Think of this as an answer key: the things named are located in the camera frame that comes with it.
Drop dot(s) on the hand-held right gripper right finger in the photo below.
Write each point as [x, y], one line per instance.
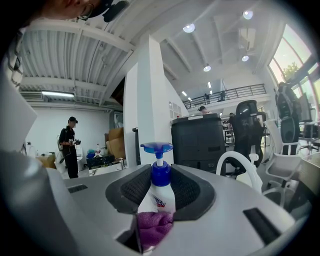
[225, 212]

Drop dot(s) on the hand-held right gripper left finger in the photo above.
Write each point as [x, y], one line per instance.
[82, 205]

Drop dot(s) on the white pump bottle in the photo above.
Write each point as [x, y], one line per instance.
[160, 190]

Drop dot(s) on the purple cloth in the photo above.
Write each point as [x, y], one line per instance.
[155, 225]

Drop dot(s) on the clear bottle red label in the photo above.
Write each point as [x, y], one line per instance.
[98, 150]

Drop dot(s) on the black marble counter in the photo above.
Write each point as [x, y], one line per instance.
[100, 162]

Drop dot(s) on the white plastic bag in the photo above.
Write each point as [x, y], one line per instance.
[60, 162]

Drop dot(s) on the blue plastic bundle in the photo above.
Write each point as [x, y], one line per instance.
[91, 154]

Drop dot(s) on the brown cardboard box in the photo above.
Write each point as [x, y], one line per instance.
[46, 161]

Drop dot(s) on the chrome faucet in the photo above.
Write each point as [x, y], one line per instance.
[121, 163]

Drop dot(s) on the stacked brown cardboard boxes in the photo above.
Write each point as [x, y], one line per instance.
[116, 142]

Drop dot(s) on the black plastic cabinet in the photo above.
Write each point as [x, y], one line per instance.
[135, 145]
[197, 142]

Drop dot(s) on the white office chair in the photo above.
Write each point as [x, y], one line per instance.
[280, 160]

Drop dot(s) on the black office chair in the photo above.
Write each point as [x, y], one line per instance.
[310, 120]
[247, 130]

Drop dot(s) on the beige plastic bin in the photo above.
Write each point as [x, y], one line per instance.
[307, 170]

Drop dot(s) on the long ceiling tube light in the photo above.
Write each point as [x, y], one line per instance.
[57, 94]

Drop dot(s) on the black balcony railing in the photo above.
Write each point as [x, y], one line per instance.
[237, 93]

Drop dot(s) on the round ceiling light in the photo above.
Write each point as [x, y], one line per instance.
[247, 14]
[188, 27]
[245, 58]
[207, 67]

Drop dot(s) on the cream striped shirt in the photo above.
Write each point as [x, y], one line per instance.
[15, 57]

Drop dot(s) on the large glass window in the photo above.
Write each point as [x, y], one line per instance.
[287, 57]

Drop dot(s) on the ceiling air conditioner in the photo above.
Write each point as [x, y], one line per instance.
[247, 40]

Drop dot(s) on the thin metal glasses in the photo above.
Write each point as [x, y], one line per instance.
[86, 15]

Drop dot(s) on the person's face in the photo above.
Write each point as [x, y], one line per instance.
[67, 7]

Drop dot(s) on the white wall air conditioner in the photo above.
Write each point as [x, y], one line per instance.
[31, 95]

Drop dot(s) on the black head camera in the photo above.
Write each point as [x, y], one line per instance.
[116, 10]

